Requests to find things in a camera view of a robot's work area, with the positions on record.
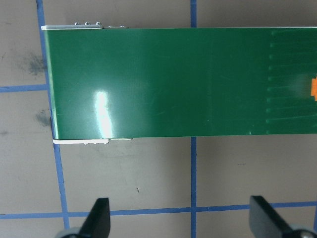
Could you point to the small plastic button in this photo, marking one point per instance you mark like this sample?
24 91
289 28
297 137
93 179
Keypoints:
314 89

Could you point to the green conveyor belt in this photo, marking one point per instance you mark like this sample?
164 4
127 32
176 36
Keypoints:
173 81

